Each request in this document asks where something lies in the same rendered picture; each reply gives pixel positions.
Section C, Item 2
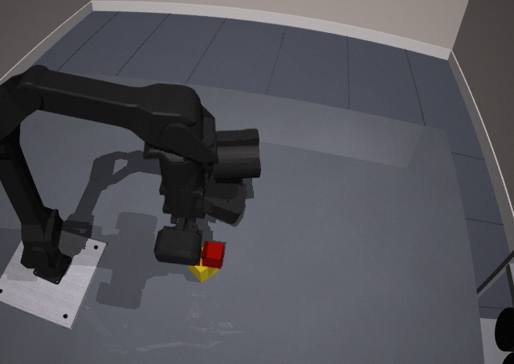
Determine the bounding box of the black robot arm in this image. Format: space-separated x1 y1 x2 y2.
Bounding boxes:
0 64 261 284

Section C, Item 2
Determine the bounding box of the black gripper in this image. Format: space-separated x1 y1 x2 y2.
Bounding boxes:
153 162 208 266

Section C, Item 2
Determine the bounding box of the yellow cube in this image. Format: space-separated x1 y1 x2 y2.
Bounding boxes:
188 253 218 282

